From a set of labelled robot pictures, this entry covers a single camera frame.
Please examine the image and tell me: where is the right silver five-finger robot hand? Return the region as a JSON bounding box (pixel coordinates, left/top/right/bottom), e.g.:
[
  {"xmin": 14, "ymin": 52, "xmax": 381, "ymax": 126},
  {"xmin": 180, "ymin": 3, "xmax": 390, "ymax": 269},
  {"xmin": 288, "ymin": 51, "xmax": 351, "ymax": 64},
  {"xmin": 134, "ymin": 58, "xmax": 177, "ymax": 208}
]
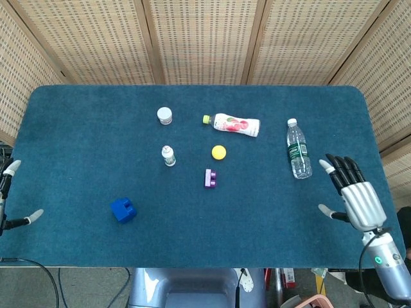
[{"xmin": 318, "ymin": 153, "xmax": 392, "ymax": 234}]

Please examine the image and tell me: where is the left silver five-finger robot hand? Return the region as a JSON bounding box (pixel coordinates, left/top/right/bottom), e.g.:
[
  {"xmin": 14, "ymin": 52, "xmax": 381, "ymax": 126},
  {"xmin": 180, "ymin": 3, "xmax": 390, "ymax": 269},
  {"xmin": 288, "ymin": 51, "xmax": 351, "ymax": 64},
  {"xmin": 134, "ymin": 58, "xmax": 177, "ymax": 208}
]
[{"xmin": 0, "ymin": 159, "xmax": 44, "ymax": 237}]

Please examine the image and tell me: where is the blue toy block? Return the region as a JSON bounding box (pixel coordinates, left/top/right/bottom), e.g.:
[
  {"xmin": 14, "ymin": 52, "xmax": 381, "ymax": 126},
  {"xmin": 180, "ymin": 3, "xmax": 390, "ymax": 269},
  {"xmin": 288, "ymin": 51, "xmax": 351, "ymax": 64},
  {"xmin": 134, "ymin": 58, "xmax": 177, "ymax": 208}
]
[{"xmin": 110, "ymin": 197, "xmax": 138, "ymax": 223}]

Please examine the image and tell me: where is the purple toy block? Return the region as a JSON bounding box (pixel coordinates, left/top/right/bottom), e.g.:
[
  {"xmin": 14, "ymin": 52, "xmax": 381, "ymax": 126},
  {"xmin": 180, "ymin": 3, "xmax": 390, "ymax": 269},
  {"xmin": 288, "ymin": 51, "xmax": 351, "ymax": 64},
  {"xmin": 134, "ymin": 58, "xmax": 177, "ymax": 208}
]
[{"xmin": 204, "ymin": 169, "xmax": 218, "ymax": 189}]

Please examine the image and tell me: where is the woven folding screen panel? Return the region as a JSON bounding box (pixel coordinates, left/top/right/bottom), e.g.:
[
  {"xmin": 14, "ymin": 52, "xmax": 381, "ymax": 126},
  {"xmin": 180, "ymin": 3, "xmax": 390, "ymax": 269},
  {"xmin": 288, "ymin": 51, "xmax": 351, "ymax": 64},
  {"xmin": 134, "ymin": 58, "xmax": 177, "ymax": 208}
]
[
  {"xmin": 0, "ymin": 0, "xmax": 67, "ymax": 147},
  {"xmin": 245, "ymin": 0, "xmax": 401, "ymax": 86},
  {"xmin": 141, "ymin": 0, "xmax": 267, "ymax": 86},
  {"xmin": 8, "ymin": 0, "xmax": 166, "ymax": 86},
  {"xmin": 329, "ymin": 0, "xmax": 411, "ymax": 151},
  {"xmin": 380, "ymin": 144, "xmax": 411, "ymax": 201}
]

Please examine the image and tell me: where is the black object beside table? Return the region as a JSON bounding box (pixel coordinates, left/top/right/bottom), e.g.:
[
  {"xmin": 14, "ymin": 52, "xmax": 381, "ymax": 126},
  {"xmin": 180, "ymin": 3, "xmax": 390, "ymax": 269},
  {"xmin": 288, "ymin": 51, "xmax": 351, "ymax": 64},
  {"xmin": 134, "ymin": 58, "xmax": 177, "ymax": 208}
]
[{"xmin": 396, "ymin": 207, "xmax": 411, "ymax": 257}]

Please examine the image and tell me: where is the black floor equipment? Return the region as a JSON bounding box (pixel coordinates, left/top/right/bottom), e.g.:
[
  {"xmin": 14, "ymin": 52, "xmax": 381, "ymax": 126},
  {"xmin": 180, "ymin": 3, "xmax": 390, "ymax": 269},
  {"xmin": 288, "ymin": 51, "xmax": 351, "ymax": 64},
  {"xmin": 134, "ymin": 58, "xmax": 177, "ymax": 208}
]
[{"xmin": 0, "ymin": 140, "xmax": 14, "ymax": 164}]

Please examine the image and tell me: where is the clear water bottle green label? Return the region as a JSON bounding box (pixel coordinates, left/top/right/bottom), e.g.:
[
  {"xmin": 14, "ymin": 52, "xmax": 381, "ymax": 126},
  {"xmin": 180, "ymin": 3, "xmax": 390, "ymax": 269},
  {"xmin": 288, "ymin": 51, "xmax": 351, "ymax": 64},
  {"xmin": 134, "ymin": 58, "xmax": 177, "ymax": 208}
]
[{"xmin": 286, "ymin": 118, "xmax": 313, "ymax": 180}]

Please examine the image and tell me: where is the red white box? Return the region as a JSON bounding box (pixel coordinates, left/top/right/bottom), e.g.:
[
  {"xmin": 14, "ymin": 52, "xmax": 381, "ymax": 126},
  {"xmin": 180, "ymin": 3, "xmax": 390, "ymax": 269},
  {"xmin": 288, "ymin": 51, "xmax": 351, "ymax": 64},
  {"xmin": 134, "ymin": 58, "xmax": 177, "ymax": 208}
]
[{"xmin": 281, "ymin": 268, "xmax": 296, "ymax": 285}]

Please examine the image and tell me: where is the pink plastic basket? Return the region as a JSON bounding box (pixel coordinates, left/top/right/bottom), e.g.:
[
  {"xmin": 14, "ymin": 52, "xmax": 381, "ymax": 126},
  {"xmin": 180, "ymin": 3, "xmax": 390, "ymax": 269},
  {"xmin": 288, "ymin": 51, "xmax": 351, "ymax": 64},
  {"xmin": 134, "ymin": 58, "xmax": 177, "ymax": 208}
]
[{"xmin": 297, "ymin": 294, "xmax": 333, "ymax": 308}]

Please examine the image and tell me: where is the pink-label drink bottle green cap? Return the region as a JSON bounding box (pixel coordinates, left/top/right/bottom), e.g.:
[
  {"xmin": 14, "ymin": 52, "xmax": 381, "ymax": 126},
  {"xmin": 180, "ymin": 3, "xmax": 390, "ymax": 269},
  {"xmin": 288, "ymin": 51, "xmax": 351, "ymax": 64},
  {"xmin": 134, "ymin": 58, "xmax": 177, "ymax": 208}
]
[{"xmin": 202, "ymin": 112, "xmax": 261, "ymax": 138}]

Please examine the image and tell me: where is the yellow ball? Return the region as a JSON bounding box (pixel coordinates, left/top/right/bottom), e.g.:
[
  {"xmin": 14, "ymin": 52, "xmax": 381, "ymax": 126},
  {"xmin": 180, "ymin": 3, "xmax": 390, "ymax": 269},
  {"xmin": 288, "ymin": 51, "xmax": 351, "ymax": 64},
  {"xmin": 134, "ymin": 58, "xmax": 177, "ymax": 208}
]
[{"xmin": 211, "ymin": 144, "xmax": 227, "ymax": 160}]

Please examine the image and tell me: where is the teal blue table cloth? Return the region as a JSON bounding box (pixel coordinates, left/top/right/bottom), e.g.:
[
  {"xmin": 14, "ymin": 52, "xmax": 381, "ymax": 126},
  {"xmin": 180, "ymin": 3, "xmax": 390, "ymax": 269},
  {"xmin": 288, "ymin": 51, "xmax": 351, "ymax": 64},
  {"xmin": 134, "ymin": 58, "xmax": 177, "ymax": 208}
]
[{"xmin": 0, "ymin": 85, "xmax": 407, "ymax": 269}]

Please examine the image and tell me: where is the small white green-label yogurt bottle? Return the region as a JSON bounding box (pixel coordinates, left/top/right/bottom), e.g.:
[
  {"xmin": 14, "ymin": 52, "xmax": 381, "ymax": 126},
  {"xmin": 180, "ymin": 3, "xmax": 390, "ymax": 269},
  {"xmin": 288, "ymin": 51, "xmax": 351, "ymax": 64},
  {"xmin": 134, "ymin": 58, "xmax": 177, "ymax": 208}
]
[{"xmin": 161, "ymin": 145, "xmax": 177, "ymax": 167}]

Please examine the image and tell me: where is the white round lidded jar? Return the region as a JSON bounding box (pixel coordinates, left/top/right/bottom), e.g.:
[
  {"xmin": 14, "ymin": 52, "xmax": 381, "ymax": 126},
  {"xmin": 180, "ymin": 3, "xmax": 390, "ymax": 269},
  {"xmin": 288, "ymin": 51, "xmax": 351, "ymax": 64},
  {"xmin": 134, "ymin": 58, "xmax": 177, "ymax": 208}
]
[{"xmin": 157, "ymin": 107, "xmax": 173, "ymax": 126}]

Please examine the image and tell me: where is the silver-blue robot torso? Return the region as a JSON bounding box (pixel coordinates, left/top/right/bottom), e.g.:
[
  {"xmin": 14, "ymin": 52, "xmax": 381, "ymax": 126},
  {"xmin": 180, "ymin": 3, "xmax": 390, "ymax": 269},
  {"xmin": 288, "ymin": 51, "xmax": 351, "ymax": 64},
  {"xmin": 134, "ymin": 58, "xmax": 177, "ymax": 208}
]
[{"xmin": 128, "ymin": 268, "xmax": 267, "ymax": 308}]

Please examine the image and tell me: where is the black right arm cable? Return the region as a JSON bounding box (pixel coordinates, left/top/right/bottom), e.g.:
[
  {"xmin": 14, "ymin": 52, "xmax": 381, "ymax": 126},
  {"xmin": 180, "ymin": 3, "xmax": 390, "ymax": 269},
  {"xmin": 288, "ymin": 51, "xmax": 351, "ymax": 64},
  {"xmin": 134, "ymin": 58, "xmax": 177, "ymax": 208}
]
[{"xmin": 358, "ymin": 227, "xmax": 393, "ymax": 308}]

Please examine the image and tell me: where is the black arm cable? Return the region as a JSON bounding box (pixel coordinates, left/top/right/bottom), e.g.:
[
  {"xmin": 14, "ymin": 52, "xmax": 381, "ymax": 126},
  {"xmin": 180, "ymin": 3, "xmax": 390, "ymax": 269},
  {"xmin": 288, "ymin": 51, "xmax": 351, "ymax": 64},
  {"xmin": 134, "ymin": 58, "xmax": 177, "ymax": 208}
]
[
  {"xmin": 358, "ymin": 227, "xmax": 393, "ymax": 308},
  {"xmin": 0, "ymin": 257, "xmax": 61, "ymax": 308}
]

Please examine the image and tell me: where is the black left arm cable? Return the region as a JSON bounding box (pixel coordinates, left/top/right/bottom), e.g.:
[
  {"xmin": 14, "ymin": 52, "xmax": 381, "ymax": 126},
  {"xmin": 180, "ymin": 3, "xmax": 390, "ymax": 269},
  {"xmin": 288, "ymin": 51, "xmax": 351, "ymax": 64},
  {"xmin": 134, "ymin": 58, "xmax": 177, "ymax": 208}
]
[{"xmin": 0, "ymin": 257, "xmax": 61, "ymax": 308}]

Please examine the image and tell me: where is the white torso bracket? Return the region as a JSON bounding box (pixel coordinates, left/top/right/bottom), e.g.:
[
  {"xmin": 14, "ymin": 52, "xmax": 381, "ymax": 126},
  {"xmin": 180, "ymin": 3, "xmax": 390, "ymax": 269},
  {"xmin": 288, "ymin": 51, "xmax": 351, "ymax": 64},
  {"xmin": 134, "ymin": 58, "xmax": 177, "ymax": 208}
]
[{"xmin": 237, "ymin": 268, "xmax": 255, "ymax": 293}]

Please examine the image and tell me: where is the blue floor cable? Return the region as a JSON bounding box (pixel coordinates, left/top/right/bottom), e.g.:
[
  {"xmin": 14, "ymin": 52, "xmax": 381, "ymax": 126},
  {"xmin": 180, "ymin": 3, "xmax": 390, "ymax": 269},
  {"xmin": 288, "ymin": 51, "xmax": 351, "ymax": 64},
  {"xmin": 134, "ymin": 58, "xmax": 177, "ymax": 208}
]
[{"xmin": 105, "ymin": 268, "xmax": 132, "ymax": 308}]

